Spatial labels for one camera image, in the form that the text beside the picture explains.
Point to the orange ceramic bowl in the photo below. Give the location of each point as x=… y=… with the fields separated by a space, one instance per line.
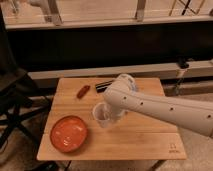
x=68 y=134

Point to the white ceramic cup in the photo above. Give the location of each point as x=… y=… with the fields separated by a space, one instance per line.
x=101 y=115

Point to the black clamp on ledge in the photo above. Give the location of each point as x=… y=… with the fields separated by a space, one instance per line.
x=182 y=63

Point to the red oblong object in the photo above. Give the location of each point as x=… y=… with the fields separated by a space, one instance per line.
x=83 y=91

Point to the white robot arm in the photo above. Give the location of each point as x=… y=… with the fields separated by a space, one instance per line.
x=194 y=115

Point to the black rectangular box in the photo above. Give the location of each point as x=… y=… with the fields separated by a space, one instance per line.
x=101 y=87

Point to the black office chair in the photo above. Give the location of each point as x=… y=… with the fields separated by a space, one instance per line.
x=12 y=99

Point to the wooden folding table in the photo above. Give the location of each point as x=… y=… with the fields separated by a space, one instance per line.
x=134 y=137

